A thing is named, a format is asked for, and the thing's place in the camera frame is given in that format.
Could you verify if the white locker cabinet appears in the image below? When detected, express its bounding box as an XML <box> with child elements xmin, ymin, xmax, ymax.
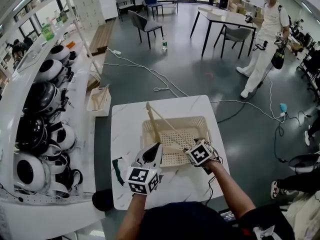
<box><xmin>71</xmin><ymin>0</ymin><xmax>106</xmax><ymax>31</ymax></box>

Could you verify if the row of white black helmets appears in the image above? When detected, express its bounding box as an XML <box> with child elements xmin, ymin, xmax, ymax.
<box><xmin>14</xmin><ymin>43</ymin><xmax>85</xmax><ymax>200</ymax></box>

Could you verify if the white ornate chair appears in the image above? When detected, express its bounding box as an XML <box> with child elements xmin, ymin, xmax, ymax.
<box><xmin>287</xmin><ymin>191</ymin><xmax>320</xmax><ymax>240</ymax></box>

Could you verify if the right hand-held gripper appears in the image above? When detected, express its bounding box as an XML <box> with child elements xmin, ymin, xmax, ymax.
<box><xmin>185</xmin><ymin>138</ymin><xmax>222</xmax><ymax>170</ymax></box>

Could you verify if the wooden clothes hanger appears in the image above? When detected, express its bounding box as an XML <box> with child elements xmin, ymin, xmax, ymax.
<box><xmin>145</xmin><ymin>101</ymin><xmax>198</xmax><ymax>154</ymax></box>

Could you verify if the plain white cabinet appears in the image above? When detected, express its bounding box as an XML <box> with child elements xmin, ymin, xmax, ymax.
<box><xmin>97</xmin><ymin>0</ymin><xmax>120</xmax><ymax>21</ymax></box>

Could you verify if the beige perforated plastic basket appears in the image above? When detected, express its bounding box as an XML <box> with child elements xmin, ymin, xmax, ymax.
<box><xmin>141</xmin><ymin>115</ymin><xmax>212</xmax><ymax>169</ymax></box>

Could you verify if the grey chair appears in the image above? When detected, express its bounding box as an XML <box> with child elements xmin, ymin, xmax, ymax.
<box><xmin>127</xmin><ymin>9</ymin><xmax>165</xmax><ymax>50</ymax></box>
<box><xmin>213</xmin><ymin>23</ymin><xmax>253</xmax><ymax>60</ymax></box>
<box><xmin>115</xmin><ymin>0</ymin><xmax>135</xmax><ymax>22</ymax></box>

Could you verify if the white curved shelf unit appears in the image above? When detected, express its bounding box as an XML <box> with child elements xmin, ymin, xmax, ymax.
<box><xmin>0</xmin><ymin>0</ymin><xmax>108</xmax><ymax>240</ymax></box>

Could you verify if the black floor cable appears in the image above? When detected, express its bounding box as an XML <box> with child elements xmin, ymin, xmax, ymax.
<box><xmin>216</xmin><ymin>101</ymin><xmax>248</xmax><ymax>124</ymax></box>

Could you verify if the person's left forearm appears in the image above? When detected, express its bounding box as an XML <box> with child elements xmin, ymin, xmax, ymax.
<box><xmin>117</xmin><ymin>193</ymin><xmax>147</xmax><ymax>240</ymax></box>

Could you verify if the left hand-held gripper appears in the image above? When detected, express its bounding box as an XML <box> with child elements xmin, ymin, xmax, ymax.
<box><xmin>124</xmin><ymin>141</ymin><xmax>164</xmax><ymax>196</ymax></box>

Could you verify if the white floor cable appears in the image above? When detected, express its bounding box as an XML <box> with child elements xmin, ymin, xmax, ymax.
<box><xmin>103</xmin><ymin>47</ymin><xmax>288</xmax><ymax>121</ymax></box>

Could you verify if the stack of cardboard boxes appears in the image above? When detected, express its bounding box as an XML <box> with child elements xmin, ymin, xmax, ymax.
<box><xmin>228</xmin><ymin>0</ymin><xmax>263</xmax><ymax>16</ymax></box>

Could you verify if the person's right forearm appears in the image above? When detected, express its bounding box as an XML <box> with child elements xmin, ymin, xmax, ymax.
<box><xmin>207</xmin><ymin>160</ymin><xmax>256</xmax><ymax>221</ymax></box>

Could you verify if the black office chair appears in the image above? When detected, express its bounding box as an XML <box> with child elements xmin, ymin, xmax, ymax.
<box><xmin>298</xmin><ymin>48</ymin><xmax>320</xmax><ymax>97</ymax></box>

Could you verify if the white table with black legs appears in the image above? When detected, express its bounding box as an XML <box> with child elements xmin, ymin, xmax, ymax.
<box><xmin>189</xmin><ymin>5</ymin><xmax>258</xmax><ymax>57</ymax></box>

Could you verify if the person's dark shirt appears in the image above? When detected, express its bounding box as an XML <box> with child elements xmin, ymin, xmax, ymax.
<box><xmin>136</xmin><ymin>201</ymin><xmax>295</xmax><ymax>240</ymax></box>

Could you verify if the green label bottle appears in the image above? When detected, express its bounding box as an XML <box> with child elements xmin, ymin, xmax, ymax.
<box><xmin>56</xmin><ymin>10</ymin><xmax>69</xmax><ymax>24</ymax></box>
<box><xmin>41</xmin><ymin>22</ymin><xmax>55</xmax><ymax>41</ymax></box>

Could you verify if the black round stool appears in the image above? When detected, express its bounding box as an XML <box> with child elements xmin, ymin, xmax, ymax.
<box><xmin>91</xmin><ymin>188</ymin><xmax>115</xmax><ymax>212</ymax></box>

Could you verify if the small beige tray with sticks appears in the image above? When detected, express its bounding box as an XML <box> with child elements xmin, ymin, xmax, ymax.
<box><xmin>86</xmin><ymin>83</ymin><xmax>112</xmax><ymax>117</ymax></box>

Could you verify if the wooden bench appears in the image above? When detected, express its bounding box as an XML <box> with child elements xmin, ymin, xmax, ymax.
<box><xmin>88</xmin><ymin>18</ymin><xmax>116</xmax><ymax>56</ymax></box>

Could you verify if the white marble table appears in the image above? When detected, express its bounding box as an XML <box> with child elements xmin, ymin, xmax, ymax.
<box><xmin>110</xmin><ymin>94</ymin><xmax>231</xmax><ymax>211</ymax></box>

